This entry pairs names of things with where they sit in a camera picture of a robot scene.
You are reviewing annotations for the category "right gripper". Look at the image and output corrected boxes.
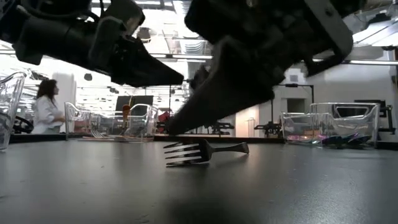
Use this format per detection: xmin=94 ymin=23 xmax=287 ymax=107
xmin=167 ymin=0 xmax=366 ymax=136

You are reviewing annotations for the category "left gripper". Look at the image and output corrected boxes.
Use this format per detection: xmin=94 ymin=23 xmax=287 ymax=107
xmin=14 ymin=0 xmax=184 ymax=88

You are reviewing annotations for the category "black fork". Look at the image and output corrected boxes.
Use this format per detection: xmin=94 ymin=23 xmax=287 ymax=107
xmin=163 ymin=138 xmax=251 ymax=168

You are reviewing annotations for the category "iridescent rainbow spoon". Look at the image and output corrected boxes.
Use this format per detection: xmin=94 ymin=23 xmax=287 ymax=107
xmin=286 ymin=134 xmax=323 ymax=144
xmin=345 ymin=133 xmax=373 ymax=144

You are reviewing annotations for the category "black ceiling device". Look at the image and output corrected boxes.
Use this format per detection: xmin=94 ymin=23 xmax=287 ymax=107
xmin=136 ymin=27 xmax=156 ymax=43

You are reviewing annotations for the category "white door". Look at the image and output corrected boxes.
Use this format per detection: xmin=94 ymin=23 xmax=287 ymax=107
xmin=235 ymin=105 xmax=261 ymax=138

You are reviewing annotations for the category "red equipment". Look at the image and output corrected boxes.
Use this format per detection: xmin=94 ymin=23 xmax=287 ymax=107
xmin=157 ymin=111 xmax=171 ymax=126

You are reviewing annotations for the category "clear plastic bin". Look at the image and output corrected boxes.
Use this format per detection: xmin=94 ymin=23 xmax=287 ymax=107
xmin=63 ymin=101 xmax=159 ymax=143
xmin=280 ymin=102 xmax=381 ymax=149
xmin=0 ymin=71 xmax=28 ymax=152

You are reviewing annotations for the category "person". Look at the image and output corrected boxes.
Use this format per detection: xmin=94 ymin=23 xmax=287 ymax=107
xmin=30 ymin=78 xmax=67 ymax=135

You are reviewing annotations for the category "silver ceiling duct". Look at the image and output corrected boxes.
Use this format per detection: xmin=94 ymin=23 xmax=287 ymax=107
xmin=167 ymin=37 xmax=214 ymax=57

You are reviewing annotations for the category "black gantry frame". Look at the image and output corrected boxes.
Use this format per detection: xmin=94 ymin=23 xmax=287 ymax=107
xmin=273 ymin=83 xmax=315 ymax=125

